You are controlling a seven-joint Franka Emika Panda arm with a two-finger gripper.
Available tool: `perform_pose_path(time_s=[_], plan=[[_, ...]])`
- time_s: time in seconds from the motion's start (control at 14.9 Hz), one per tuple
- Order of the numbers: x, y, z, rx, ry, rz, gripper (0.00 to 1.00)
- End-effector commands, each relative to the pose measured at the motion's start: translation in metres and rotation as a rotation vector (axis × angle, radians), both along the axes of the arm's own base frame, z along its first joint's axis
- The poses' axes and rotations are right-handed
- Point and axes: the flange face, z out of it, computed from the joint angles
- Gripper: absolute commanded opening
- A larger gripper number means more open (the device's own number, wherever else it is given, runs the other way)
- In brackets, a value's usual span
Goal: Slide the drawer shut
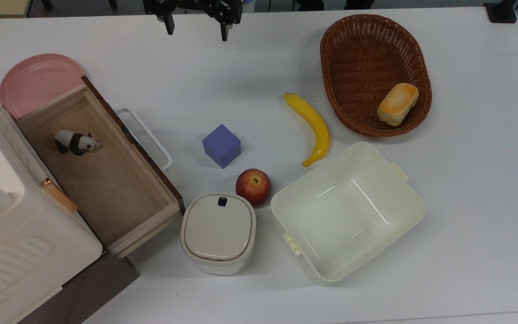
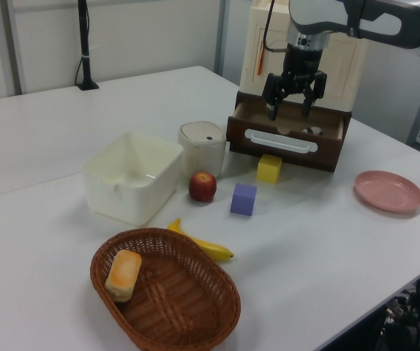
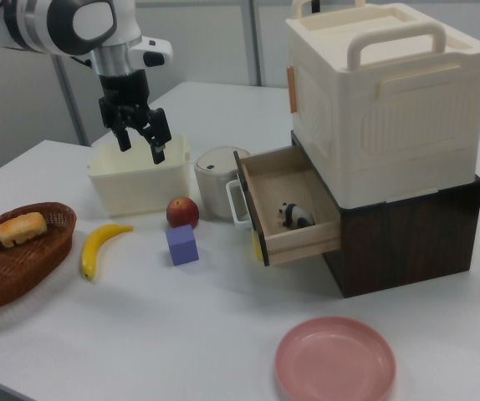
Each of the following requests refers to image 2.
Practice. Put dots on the yellow cube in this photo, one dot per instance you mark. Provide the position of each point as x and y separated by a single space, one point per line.
268 170

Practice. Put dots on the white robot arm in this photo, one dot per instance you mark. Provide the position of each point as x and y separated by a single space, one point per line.
327 12

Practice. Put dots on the red apple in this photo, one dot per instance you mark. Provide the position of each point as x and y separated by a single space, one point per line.
202 187

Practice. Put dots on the white rectangular plastic bin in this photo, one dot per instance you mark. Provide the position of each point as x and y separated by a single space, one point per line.
122 197

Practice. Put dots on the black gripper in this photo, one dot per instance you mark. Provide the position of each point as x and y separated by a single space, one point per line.
303 62

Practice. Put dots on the pink plate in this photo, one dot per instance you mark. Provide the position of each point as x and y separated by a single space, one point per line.
388 190

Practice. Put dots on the purple cube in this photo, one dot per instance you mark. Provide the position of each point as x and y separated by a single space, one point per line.
243 201

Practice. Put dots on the orange strip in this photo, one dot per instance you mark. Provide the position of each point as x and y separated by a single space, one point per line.
259 58

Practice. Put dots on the cream plastic storage box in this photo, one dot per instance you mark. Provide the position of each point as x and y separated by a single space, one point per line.
345 73

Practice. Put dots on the yellow banana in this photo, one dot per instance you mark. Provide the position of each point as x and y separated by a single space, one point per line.
213 249

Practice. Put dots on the small white lidded trash can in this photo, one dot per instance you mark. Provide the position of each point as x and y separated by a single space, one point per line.
202 153

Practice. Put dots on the black pole stand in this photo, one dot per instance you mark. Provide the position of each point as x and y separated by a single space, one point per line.
85 44

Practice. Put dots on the brown wicker basket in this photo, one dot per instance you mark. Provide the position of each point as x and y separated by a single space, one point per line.
180 300

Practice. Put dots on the toasted bread piece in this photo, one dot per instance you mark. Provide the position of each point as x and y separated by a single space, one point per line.
123 275

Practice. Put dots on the dark brown wooden cabinet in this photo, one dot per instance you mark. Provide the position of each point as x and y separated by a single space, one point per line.
347 124

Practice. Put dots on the small white black object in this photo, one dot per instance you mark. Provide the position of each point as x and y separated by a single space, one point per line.
314 131

